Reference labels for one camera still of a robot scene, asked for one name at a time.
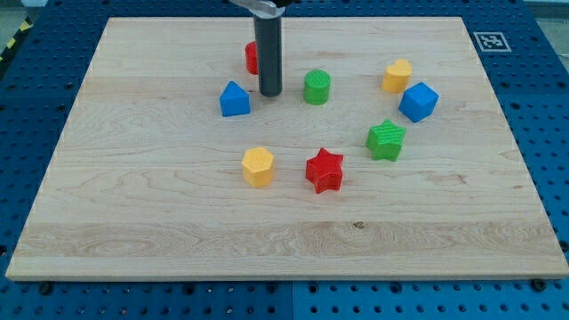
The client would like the red star block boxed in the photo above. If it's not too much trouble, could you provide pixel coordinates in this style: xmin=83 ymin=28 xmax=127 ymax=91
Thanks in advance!
xmin=305 ymin=148 xmax=343 ymax=194

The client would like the green star block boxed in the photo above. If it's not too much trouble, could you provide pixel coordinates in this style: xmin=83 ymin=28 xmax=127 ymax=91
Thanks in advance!
xmin=365 ymin=119 xmax=406 ymax=162

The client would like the yellow heart block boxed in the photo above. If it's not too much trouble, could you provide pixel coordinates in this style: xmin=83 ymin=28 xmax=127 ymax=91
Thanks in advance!
xmin=381 ymin=59 xmax=413 ymax=93

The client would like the yellow hexagon block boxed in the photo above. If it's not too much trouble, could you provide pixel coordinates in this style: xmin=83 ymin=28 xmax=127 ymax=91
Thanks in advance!
xmin=242 ymin=147 xmax=275 ymax=188

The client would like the blue pentagon house block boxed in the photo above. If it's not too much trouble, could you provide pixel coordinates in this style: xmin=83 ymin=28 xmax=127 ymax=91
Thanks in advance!
xmin=220 ymin=81 xmax=251 ymax=117

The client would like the green cylinder block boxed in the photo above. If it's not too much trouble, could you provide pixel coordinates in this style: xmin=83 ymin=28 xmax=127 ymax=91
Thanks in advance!
xmin=304 ymin=69 xmax=332 ymax=105

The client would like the wooden board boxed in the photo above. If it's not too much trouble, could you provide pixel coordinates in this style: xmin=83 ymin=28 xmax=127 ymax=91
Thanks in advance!
xmin=6 ymin=17 xmax=568 ymax=282

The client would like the red cylinder block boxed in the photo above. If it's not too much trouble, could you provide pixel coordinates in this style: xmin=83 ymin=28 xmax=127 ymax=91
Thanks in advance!
xmin=244 ymin=41 xmax=259 ymax=75

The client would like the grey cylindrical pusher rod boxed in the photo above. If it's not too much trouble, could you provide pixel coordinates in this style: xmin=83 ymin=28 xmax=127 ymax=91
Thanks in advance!
xmin=253 ymin=16 xmax=283 ymax=97

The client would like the blue cube block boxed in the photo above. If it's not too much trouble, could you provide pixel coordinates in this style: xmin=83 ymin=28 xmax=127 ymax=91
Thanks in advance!
xmin=398 ymin=82 xmax=439 ymax=123

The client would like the white fiducial marker tag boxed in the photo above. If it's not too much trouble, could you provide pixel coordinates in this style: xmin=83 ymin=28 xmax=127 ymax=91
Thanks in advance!
xmin=474 ymin=31 xmax=511 ymax=52

